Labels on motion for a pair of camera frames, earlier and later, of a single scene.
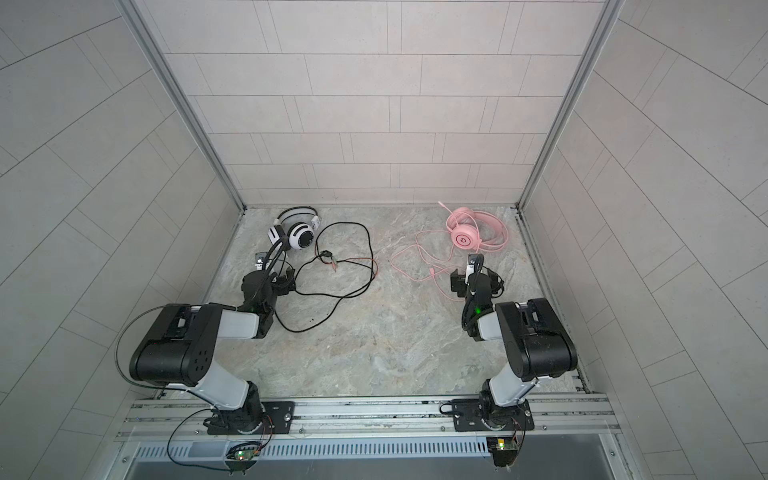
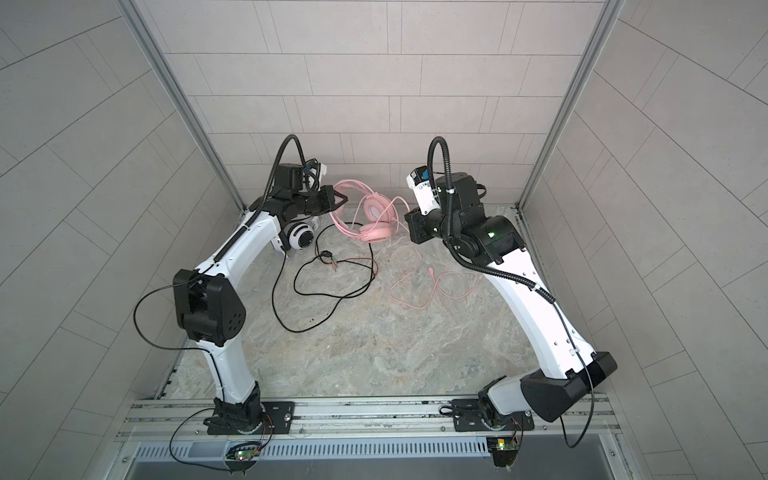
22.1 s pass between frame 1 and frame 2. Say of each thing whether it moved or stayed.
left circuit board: stayed
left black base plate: stayed
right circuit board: stayed
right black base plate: stayed
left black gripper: moved
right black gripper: moved
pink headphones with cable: moved
